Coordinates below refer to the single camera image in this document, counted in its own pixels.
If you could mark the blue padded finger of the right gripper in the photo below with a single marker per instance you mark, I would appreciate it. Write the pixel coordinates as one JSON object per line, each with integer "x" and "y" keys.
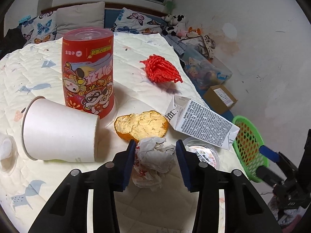
{"x": 268, "y": 153}

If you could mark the green plastic basket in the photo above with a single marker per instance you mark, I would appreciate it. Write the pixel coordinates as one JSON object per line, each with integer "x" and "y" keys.
{"x": 246, "y": 146}

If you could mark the black clothing on bed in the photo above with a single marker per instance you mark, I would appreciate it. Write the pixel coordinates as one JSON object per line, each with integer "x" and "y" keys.
{"x": 12, "y": 41}

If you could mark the right butterfly pillow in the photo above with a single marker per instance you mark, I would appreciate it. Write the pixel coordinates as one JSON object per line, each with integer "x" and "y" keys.
{"x": 129, "y": 21}

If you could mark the grey knitted glove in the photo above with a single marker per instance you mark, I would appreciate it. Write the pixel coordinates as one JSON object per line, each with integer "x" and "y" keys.
{"x": 284, "y": 217}

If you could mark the plush toy pile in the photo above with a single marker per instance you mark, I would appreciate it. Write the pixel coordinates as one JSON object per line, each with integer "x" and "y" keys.
{"x": 177, "y": 26}

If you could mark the round plastic jelly cup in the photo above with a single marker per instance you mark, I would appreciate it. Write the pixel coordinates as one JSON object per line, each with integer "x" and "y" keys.
{"x": 205, "y": 152}

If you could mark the clear plastic storage bin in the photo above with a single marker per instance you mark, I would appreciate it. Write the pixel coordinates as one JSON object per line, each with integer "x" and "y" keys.
{"x": 204, "y": 72}

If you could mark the grey pillow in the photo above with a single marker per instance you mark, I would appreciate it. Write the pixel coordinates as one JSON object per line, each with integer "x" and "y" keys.
{"x": 79, "y": 16}

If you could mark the red foam fruit net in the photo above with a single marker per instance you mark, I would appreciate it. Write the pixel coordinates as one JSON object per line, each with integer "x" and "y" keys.
{"x": 159, "y": 70}

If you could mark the white paper cup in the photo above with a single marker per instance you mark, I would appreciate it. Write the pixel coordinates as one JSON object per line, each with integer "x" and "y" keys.
{"x": 51, "y": 131}

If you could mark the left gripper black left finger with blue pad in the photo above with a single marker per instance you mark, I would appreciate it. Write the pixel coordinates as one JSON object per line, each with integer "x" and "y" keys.
{"x": 66, "y": 209}

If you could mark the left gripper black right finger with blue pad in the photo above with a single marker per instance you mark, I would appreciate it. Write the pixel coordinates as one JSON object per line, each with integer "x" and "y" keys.
{"x": 245, "y": 209}

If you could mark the orange peel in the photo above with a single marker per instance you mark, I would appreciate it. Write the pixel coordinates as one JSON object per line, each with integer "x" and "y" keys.
{"x": 139, "y": 126}

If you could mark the red cartoon snack canister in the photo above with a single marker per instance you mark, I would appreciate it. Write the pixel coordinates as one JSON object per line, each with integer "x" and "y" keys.
{"x": 87, "y": 70}

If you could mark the clear plastic lid cup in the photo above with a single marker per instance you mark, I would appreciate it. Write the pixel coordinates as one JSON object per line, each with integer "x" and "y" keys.
{"x": 8, "y": 153}

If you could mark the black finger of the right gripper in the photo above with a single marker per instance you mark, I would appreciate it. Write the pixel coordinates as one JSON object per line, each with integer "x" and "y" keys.
{"x": 268, "y": 176}

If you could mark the left butterfly pillow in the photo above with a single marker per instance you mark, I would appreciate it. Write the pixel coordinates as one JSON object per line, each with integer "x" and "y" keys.
{"x": 40, "y": 29}

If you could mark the white milk carton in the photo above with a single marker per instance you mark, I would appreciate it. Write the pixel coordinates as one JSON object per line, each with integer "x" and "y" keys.
{"x": 191, "y": 118}

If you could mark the cardboard box with label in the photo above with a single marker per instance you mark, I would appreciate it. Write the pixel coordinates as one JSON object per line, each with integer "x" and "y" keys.
{"x": 219, "y": 99}

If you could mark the butterfly pillow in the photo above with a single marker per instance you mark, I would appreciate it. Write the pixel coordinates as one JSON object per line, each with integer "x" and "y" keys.
{"x": 40, "y": 29}
{"x": 129, "y": 21}

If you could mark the white paper wrapper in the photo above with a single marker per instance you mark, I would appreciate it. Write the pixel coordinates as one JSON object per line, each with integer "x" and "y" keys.
{"x": 153, "y": 159}

